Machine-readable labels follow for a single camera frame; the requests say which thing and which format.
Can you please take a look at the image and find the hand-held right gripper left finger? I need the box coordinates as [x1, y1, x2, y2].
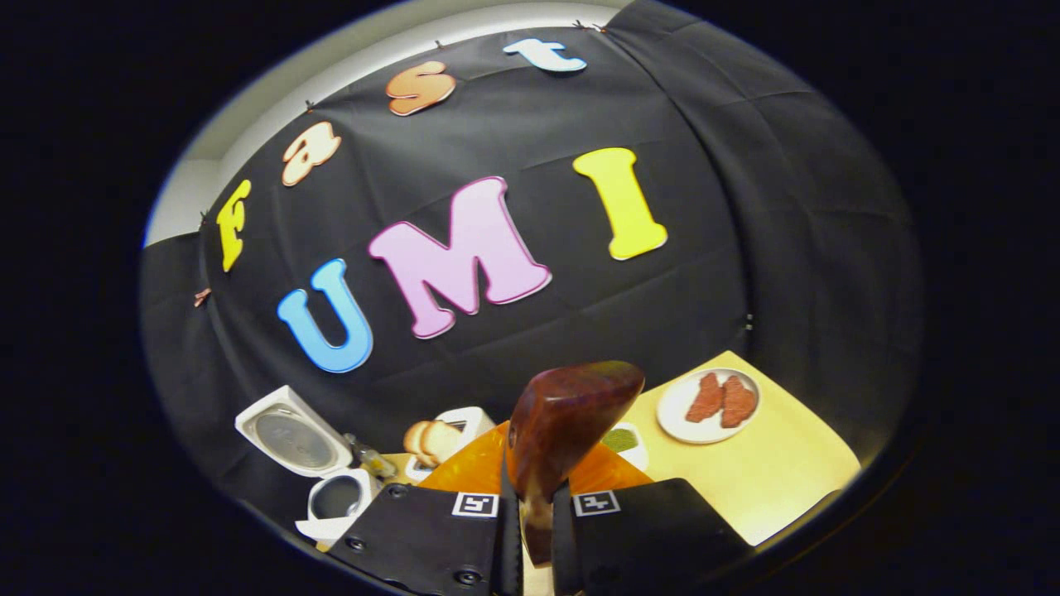
[327, 422, 524, 596]

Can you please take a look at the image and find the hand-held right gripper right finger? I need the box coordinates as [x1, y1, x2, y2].
[551, 443, 754, 596]

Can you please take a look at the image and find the brown wooden spoon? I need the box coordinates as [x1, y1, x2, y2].
[505, 360, 646, 568]

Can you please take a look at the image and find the white rice cooker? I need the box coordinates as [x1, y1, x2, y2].
[234, 385, 383, 547]

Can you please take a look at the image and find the toasted bread slice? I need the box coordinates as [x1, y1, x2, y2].
[403, 422, 436, 464]
[422, 420, 465, 464]

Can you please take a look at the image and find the small glass bottle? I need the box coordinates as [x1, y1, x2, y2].
[344, 433, 397, 481]

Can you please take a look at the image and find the white divided grain dish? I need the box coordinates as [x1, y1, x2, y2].
[600, 422, 649, 471]

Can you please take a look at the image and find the white round plate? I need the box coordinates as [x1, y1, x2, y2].
[657, 368, 761, 445]

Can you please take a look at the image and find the white toaster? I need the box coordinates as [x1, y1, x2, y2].
[404, 406, 498, 483]

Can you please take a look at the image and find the red meat slice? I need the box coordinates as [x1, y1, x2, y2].
[686, 372, 725, 423]
[720, 376, 758, 429]

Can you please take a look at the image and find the black backdrop cloth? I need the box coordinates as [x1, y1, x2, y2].
[139, 0, 924, 531]

